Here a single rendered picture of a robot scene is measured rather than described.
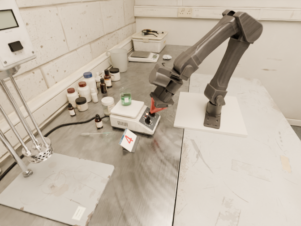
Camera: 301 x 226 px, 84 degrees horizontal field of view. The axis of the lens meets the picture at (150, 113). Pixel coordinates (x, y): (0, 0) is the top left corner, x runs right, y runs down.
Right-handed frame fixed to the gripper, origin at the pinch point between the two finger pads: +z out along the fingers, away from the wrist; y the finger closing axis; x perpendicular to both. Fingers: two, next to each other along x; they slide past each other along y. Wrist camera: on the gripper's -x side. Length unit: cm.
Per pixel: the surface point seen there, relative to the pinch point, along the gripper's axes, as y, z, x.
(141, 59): -41, 19, -70
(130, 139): 12.9, 6.3, 8.8
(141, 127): 7.8, 2.6, 5.9
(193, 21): -105, -17, -101
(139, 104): 4.6, 1.0, -5.0
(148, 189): 17.8, 1.4, 29.1
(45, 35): 35, 3, -50
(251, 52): -154, -25, -51
